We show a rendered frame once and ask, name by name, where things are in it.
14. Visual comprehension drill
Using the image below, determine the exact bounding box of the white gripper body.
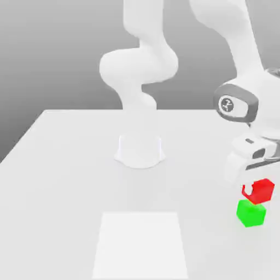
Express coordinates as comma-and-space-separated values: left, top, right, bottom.
224, 152, 280, 187

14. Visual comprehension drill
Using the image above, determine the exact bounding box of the small red cube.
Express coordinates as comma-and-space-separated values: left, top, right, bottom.
241, 178, 276, 206

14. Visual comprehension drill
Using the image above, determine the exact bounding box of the small green cube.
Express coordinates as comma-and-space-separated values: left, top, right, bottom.
236, 199, 267, 228

